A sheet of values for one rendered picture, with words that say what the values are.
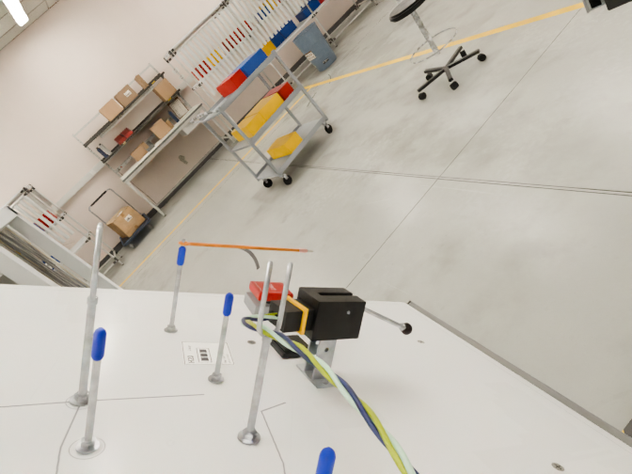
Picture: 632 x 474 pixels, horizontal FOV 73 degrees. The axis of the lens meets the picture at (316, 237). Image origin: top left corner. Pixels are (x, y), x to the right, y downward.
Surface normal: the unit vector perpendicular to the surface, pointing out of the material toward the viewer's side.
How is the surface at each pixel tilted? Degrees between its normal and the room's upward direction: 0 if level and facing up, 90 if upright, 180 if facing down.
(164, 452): 54
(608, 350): 1
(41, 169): 90
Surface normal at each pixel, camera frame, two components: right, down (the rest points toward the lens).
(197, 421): 0.18, -0.97
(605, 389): -0.62, -0.65
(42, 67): 0.44, 0.18
